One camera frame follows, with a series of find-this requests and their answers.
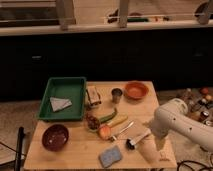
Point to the small metal cup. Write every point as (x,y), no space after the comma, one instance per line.
(116,95)

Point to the yellow banana toy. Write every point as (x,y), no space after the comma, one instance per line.
(117,120)

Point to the black pole left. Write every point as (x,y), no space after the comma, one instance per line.
(18,155)

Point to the dark red berry toy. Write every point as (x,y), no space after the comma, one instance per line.
(92,122)

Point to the purple bowl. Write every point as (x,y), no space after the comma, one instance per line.
(55,137)

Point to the brown bottle on floor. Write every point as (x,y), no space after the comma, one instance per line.
(203,116)

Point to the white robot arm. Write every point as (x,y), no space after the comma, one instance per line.
(172,116)

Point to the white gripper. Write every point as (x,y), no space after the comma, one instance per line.
(159,143)

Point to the green plastic tray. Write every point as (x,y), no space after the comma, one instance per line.
(73,88)

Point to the green pepper toy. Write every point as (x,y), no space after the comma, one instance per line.
(108,117)

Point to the orange carrot toy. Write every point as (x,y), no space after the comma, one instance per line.
(104,132)

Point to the white handled black brush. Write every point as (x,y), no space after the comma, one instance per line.
(131,143)

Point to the grey folded cloth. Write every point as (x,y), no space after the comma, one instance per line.
(58,104)

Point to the blue sponge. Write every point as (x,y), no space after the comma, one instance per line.
(110,156)

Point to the sandwich toy block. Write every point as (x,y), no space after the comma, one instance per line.
(93,96)

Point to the orange bowl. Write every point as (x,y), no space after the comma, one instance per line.
(135,90)

